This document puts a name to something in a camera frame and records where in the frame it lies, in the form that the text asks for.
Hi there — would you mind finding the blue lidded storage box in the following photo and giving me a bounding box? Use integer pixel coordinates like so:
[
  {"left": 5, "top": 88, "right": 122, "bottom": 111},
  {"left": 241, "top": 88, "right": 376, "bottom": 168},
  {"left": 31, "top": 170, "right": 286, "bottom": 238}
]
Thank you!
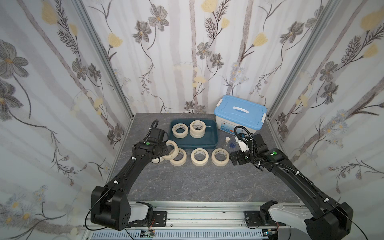
[{"left": 214, "top": 95, "right": 267, "bottom": 135}]

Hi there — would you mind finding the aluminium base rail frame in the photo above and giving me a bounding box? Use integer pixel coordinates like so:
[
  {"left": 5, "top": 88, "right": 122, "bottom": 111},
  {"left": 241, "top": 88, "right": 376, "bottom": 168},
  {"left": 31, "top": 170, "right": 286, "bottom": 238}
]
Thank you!
[{"left": 79, "top": 200, "right": 337, "bottom": 240}]

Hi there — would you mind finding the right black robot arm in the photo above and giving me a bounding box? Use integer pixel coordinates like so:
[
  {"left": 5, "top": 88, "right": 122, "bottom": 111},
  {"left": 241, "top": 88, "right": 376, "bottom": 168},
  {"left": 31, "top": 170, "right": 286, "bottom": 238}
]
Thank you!
[{"left": 229, "top": 126, "right": 355, "bottom": 240}]

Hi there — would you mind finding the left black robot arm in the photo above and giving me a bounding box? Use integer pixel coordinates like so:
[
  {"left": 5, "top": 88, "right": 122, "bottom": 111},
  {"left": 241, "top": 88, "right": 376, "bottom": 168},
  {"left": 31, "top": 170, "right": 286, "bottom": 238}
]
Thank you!
[{"left": 86, "top": 120, "right": 170, "bottom": 231}]

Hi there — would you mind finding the cream masking tape roll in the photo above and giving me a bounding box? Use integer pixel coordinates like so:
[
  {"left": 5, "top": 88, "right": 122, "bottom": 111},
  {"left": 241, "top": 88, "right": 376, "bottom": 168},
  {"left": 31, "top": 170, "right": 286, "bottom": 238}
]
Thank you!
[
  {"left": 191, "top": 148, "right": 209, "bottom": 167},
  {"left": 162, "top": 140, "right": 179, "bottom": 161},
  {"left": 170, "top": 148, "right": 188, "bottom": 167},
  {"left": 151, "top": 157, "right": 164, "bottom": 164},
  {"left": 190, "top": 120, "right": 206, "bottom": 132},
  {"left": 212, "top": 148, "right": 230, "bottom": 167}
]

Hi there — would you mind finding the teal plastic storage tray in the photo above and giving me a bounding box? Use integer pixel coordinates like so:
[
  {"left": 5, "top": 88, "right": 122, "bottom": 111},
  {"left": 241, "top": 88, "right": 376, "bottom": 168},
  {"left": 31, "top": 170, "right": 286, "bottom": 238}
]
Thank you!
[{"left": 169, "top": 119, "right": 219, "bottom": 150}]

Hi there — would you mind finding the small circuit board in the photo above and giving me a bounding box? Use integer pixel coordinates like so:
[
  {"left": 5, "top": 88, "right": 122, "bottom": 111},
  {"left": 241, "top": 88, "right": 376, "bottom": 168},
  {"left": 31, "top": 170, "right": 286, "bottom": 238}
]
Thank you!
[{"left": 140, "top": 230, "right": 156, "bottom": 238}]

